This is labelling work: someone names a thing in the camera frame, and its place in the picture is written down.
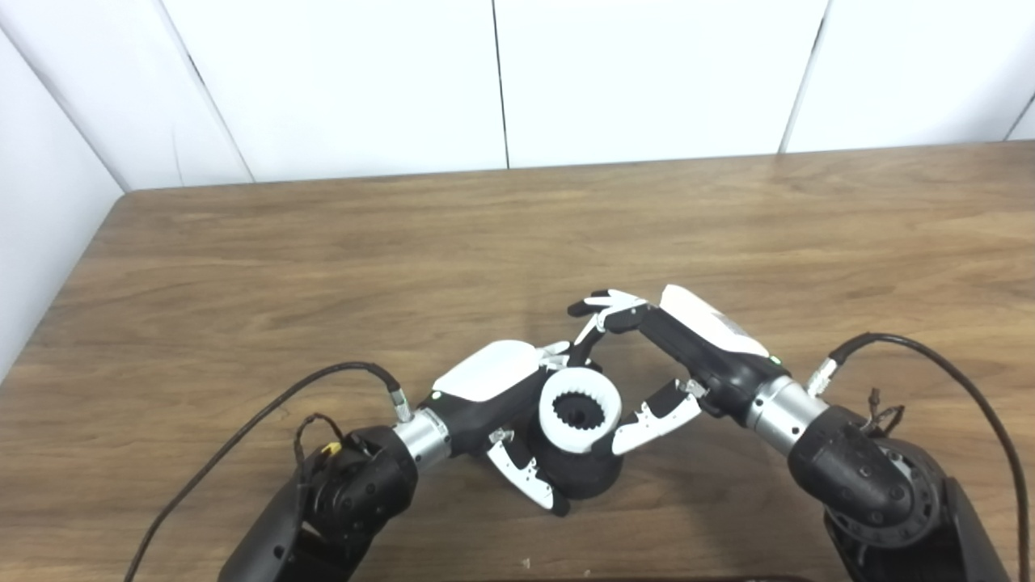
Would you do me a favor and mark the white plastic ring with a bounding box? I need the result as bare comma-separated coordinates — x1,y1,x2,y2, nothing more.
539,367,623,453

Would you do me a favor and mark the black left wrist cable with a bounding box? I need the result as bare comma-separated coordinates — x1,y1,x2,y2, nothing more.
124,362,415,582

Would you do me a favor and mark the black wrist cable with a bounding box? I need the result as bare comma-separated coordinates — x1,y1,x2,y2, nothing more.
124,362,415,582
807,331,1029,582

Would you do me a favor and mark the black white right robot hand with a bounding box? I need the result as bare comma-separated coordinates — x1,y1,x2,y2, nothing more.
568,285,789,456

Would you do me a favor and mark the round black plastic part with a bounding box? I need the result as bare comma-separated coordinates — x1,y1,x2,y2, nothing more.
526,388,625,500

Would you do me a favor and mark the thin wire with yellow tag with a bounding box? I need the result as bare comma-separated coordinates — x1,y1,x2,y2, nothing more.
293,414,344,470

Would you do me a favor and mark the thin dark wire bundle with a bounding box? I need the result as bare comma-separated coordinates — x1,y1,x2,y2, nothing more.
861,388,906,437

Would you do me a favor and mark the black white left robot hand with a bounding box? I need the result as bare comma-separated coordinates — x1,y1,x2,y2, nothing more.
425,339,603,518

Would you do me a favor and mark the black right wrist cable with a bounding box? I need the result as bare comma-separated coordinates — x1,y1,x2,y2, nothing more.
807,331,1029,582

